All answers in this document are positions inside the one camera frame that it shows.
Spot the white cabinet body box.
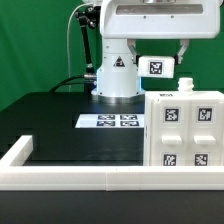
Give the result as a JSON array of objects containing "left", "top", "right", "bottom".
[{"left": 143, "top": 78, "right": 224, "bottom": 166}]

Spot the white cable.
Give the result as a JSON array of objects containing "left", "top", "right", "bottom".
[{"left": 66, "top": 3, "right": 88, "bottom": 94}]

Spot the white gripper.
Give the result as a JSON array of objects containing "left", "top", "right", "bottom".
[{"left": 100, "top": 0, "right": 220, "bottom": 64}]

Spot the white U-shaped boundary frame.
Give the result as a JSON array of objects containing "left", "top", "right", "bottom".
[{"left": 0, "top": 135, "right": 224, "bottom": 191}]

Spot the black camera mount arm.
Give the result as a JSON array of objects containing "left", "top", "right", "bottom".
[{"left": 75, "top": 6, "right": 100, "bottom": 95}]

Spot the small white block with tag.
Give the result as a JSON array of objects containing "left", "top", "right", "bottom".
[{"left": 138, "top": 56, "right": 175, "bottom": 78}]

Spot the black cable bundle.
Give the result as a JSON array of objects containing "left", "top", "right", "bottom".
[{"left": 49, "top": 75, "right": 98, "bottom": 94}]

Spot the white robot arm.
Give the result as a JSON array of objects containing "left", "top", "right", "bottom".
[{"left": 83, "top": 0, "right": 224, "bottom": 103}]

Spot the white flat top panel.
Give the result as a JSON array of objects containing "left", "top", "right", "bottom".
[{"left": 75, "top": 114, "right": 144, "bottom": 128}]

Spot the white cabinet door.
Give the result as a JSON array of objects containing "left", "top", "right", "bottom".
[
  {"left": 150, "top": 98, "right": 189, "bottom": 166},
  {"left": 188, "top": 92, "right": 224, "bottom": 166}
]

